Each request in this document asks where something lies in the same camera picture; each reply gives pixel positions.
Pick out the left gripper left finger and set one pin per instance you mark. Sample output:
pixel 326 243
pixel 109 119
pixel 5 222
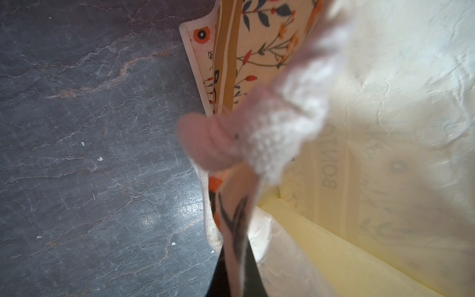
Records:
pixel 219 285

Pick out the cream floral tote bag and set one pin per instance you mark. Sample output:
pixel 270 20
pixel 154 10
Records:
pixel 338 143

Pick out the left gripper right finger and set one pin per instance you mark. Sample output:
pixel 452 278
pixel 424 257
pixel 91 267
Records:
pixel 253 285

